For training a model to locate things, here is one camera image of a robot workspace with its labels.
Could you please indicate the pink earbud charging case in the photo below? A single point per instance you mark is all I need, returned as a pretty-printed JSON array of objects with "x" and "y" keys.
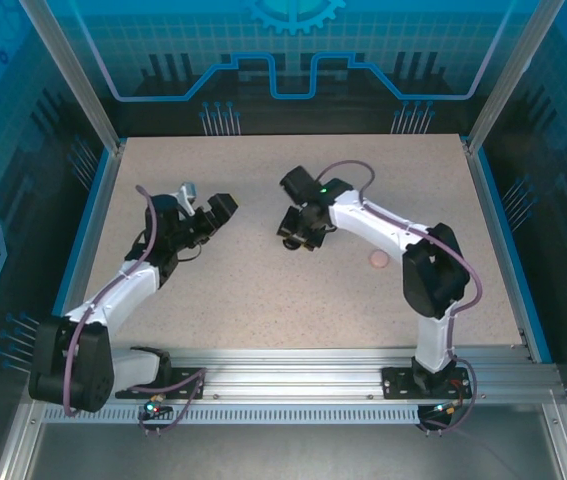
[{"x": 378, "y": 259}]

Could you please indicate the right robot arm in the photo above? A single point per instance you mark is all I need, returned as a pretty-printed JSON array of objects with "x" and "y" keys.
[{"x": 368, "y": 220}]

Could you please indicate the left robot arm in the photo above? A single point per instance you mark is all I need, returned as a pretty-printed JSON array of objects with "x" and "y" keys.
[{"x": 113, "y": 295}]

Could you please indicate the small circuit board with LEDs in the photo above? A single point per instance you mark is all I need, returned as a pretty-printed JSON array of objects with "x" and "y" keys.
[
  {"x": 443, "y": 409},
  {"x": 153, "y": 409}
]

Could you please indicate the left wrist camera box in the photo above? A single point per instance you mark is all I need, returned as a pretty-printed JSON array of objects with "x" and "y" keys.
[{"x": 188, "y": 192}]

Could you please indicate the side rail with blue trim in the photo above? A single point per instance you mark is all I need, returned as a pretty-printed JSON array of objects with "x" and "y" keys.
[
  {"x": 94, "y": 220},
  {"x": 495, "y": 210}
]

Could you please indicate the aluminium mounting rail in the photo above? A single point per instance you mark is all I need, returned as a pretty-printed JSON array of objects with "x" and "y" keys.
[{"x": 288, "y": 372}]

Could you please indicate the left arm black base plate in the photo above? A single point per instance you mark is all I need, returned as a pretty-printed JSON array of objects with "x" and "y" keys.
[{"x": 190, "y": 385}]

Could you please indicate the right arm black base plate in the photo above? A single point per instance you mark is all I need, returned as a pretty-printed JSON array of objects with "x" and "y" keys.
[{"x": 398, "y": 385}]

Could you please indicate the aluminium frame post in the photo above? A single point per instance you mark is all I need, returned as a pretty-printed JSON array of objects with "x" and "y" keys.
[
  {"x": 82, "y": 80},
  {"x": 505, "y": 80}
]

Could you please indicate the metal bench frame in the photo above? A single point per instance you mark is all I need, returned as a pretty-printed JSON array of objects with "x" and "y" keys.
[{"x": 288, "y": 455}]

